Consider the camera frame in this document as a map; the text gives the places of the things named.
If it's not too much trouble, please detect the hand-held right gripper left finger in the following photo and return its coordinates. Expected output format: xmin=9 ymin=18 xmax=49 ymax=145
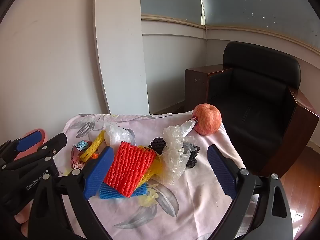
xmin=29 ymin=146 xmax=115 ymax=240

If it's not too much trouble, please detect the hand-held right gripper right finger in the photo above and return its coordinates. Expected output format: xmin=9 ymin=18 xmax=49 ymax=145
xmin=207 ymin=144 xmax=293 ymax=240

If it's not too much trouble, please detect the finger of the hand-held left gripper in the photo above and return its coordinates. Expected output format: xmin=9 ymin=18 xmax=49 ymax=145
xmin=5 ymin=132 xmax=68 ymax=173
xmin=0 ymin=129 xmax=44 ymax=166

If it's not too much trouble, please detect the pink plastic basin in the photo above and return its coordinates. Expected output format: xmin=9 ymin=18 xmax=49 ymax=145
xmin=14 ymin=128 xmax=50 ymax=162

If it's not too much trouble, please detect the blue foam fruit net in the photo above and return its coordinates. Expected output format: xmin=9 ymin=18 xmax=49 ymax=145
xmin=98 ymin=182 xmax=148 ymax=200

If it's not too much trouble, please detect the yellow foam fruit net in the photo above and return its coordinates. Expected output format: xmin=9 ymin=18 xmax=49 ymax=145
xmin=79 ymin=130 xmax=163 ymax=183

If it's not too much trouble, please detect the colourful wrapper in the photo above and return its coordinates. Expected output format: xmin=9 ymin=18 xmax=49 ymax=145
xmin=71 ymin=140 xmax=92 ymax=169

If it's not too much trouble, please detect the red foam fruit net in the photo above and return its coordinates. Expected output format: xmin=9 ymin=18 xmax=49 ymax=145
xmin=104 ymin=141 xmax=157 ymax=198

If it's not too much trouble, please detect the white plastic bag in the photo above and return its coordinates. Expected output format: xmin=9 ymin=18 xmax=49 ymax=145
xmin=103 ymin=122 xmax=137 ymax=150

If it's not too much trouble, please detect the clear bubble wrap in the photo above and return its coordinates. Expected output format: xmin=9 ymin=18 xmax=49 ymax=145
xmin=160 ymin=125 xmax=192 ymax=186

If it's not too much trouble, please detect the black foam fruit net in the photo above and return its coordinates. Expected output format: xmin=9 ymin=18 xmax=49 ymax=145
xmin=149 ymin=137 xmax=201 ymax=170

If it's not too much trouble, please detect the pink floral cloth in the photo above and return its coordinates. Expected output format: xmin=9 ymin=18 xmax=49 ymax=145
xmin=54 ymin=111 xmax=247 ymax=240

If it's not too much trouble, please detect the red apple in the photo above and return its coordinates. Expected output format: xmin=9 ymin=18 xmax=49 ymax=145
xmin=192 ymin=103 xmax=222 ymax=136

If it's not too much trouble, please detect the white foam fruit net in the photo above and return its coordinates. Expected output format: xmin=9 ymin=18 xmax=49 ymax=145
xmin=180 ymin=120 xmax=197 ymax=138

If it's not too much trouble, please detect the black armchair with wooden arms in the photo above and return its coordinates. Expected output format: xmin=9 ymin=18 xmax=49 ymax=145
xmin=185 ymin=41 xmax=320 ymax=179

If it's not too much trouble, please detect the white leaning board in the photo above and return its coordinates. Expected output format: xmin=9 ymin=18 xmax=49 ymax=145
xmin=93 ymin=0 xmax=150 ymax=115

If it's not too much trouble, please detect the frosted window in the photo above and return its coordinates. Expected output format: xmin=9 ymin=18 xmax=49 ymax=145
xmin=140 ymin=0 xmax=320 ymax=55

